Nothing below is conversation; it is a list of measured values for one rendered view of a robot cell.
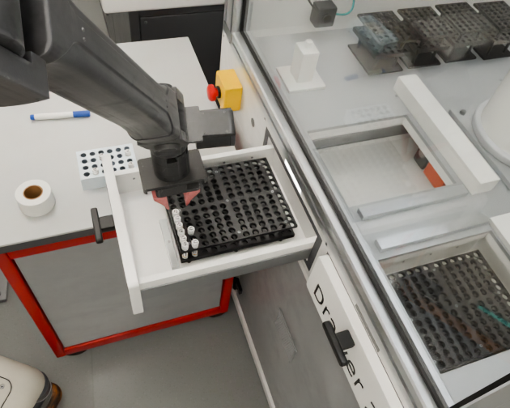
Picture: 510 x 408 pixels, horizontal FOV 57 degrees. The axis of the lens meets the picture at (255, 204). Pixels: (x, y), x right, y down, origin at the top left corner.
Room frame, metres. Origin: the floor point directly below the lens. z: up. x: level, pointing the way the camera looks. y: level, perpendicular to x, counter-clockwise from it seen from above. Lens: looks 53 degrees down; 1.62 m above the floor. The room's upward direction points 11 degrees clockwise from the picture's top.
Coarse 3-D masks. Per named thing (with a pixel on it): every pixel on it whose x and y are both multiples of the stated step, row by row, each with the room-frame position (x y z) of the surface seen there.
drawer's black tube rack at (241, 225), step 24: (216, 168) 0.61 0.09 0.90; (240, 168) 0.63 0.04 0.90; (264, 168) 0.64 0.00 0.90; (216, 192) 0.58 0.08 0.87; (240, 192) 0.57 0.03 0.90; (264, 192) 0.58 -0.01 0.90; (168, 216) 0.50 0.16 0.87; (192, 216) 0.49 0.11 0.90; (216, 216) 0.50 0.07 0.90; (240, 216) 0.53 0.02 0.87; (264, 216) 0.52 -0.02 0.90; (288, 216) 0.54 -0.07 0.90; (216, 240) 0.47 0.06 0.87; (240, 240) 0.48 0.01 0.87; (264, 240) 0.49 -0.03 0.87
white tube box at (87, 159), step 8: (128, 144) 0.72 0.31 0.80; (80, 152) 0.67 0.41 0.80; (88, 152) 0.68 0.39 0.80; (96, 152) 0.68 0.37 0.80; (104, 152) 0.68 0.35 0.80; (112, 152) 0.69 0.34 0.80; (120, 152) 0.69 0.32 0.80; (80, 160) 0.65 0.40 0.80; (88, 160) 0.65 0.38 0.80; (96, 160) 0.66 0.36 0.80; (112, 160) 0.67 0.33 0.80; (120, 160) 0.67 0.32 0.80; (128, 160) 0.68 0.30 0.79; (136, 160) 0.68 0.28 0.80; (80, 168) 0.63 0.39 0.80; (88, 168) 0.63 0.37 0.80; (120, 168) 0.65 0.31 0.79; (128, 168) 0.65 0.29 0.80; (80, 176) 0.60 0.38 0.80; (88, 176) 0.61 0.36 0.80; (96, 176) 0.61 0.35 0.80; (104, 176) 0.62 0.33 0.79; (88, 184) 0.60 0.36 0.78; (96, 184) 0.61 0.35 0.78; (104, 184) 0.62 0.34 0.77
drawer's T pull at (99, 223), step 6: (96, 210) 0.45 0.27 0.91; (96, 216) 0.44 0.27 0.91; (102, 216) 0.45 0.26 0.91; (108, 216) 0.45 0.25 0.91; (96, 222) 0.43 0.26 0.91; (102, 222) 0.43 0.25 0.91; (108, 222) 0.44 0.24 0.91; (96, 228) 0.42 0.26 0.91; (102, 228) 0.42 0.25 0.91; (108, 228) 0.43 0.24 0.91; (114, 228) 0.43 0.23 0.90; (96, 234) 0.41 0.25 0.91; (96, 240) 0.40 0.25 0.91; (102, 240) 0.40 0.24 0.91
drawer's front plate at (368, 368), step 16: (320, 256) 0.44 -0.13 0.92; (320, 272) 0.42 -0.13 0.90; (336, 272) 0.42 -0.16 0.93; (336, 288) 0.39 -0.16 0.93; (320, 304) 0.39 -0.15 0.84; (336, 304) 0.37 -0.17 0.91; (352, 304) 0.36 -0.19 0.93; (336, 320) 0.35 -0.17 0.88; (352, 320) 0.34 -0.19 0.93; (352, 336) 0.32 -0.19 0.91; (352, 352) 0.30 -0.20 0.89; (368, 352) 0.29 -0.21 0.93; (352, 368) 0.28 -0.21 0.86; (368, 368) 0.27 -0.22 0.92; (352, 384) 0.27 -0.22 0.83; (368, 384) 0.25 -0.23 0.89; (384, 384) 0.24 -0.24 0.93; (368, 400) 0.24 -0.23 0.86; (384, 400) 0.22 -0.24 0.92
